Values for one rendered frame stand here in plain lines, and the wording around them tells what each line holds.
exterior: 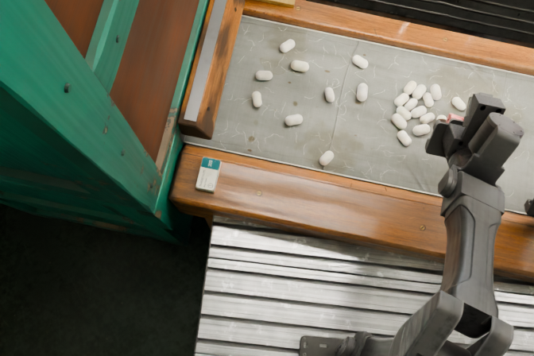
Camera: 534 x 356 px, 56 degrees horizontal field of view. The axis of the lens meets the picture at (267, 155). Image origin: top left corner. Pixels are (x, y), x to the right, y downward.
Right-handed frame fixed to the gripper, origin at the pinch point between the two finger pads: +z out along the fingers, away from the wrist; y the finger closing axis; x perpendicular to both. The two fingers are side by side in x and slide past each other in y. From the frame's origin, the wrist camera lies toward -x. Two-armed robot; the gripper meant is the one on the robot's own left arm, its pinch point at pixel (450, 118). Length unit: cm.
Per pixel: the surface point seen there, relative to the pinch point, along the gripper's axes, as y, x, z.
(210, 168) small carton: 42.1, 14.2, -12.2
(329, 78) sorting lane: 23.2, 1.6, 9.6
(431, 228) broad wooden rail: -0.8, 17.0, -12.4
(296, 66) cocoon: 30.4, 0.0, 8.5
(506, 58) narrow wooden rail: -12.0, -7.9, 16.9
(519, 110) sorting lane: -16.8, 0.4, 11.0
